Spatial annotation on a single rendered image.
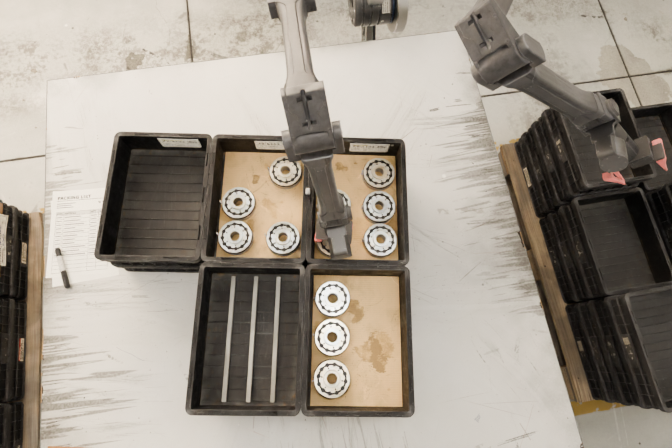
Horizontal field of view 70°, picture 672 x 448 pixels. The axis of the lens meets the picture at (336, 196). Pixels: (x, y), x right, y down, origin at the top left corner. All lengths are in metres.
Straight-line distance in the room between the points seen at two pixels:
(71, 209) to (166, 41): 1.37
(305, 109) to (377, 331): 0.82
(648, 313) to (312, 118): 1.66
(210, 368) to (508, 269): 1.00
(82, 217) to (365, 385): 1.08
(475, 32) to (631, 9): 2.64
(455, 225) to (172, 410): 1.08
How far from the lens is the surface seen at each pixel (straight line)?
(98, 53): 3.03
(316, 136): 0.86
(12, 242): 2.45
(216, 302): 1.51
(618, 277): 2.29
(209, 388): 1.50
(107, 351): 1.73
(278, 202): 1.54
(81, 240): 1.82
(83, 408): 1.75
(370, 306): 1.48
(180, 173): 1.63
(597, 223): 2.30
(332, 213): 1.15
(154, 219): 1.61
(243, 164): 1.60
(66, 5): 3.30
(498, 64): 0.91
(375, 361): 1.48
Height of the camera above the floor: 2.30
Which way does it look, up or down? 72 degrees down
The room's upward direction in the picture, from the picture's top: 6 degrees clockwise
